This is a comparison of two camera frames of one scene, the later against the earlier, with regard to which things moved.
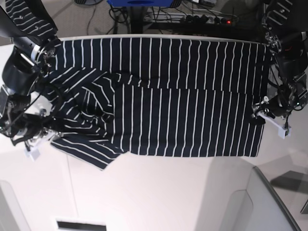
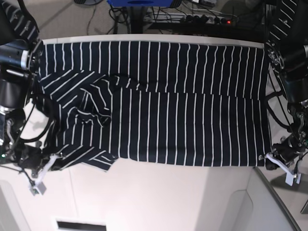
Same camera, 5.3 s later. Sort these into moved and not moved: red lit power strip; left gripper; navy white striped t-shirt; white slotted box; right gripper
Moved: navy white striped t-shirt; left gripper; right gripper
Not moved: red lit power strip; white slotted box
